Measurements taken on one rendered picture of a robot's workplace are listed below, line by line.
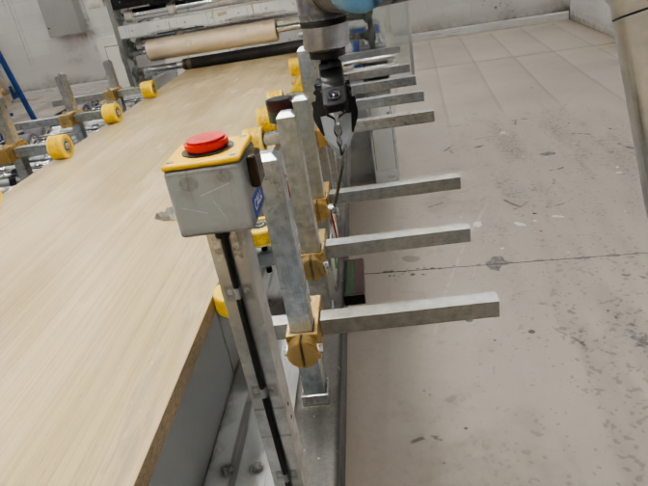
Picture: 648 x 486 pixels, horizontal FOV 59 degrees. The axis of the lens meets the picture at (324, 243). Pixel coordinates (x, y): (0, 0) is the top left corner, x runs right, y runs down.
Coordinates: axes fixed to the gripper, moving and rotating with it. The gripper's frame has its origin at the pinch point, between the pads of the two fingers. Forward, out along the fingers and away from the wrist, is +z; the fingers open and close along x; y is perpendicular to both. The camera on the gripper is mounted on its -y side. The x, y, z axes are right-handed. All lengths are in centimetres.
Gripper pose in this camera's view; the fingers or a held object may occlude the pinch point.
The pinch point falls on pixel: (340, 149)
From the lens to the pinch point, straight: 120.8
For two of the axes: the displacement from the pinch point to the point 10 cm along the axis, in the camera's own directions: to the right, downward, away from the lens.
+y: 0.5, -4.6, 8.9
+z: 1.5, 8.8, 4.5
